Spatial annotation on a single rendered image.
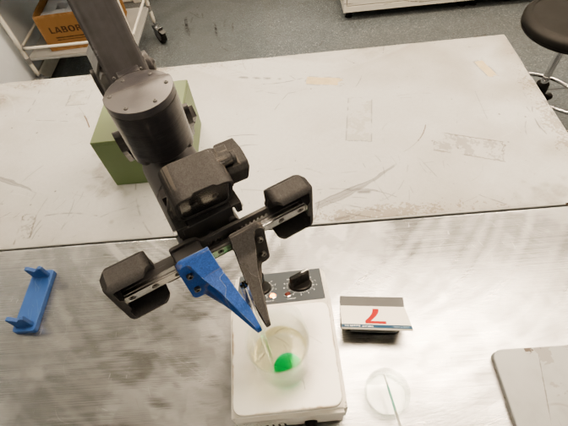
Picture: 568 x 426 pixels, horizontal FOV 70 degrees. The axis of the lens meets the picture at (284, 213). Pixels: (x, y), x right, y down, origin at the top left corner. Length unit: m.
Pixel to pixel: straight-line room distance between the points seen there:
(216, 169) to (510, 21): 2.86
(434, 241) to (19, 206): 0.73
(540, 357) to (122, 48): 0.60
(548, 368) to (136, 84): 0.57
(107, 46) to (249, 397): 0.38
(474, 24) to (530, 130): 2.14
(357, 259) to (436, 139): 0.30
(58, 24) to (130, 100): 2.34
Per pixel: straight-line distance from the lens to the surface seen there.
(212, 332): 0.61
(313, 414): 0.50
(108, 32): 0.43
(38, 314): 0.72
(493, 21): 3.06
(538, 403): 0.61
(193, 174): 0.30
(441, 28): 2.92
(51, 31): 2.71
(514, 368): 0.61
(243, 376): 0.49
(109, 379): 0.64
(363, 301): 0.60
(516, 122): 0.90
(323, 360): 0.49
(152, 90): 0.35
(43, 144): 0.98
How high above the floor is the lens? 1.46
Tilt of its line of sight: 55 degrees down
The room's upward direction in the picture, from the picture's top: 8 degrees counter-clockwise
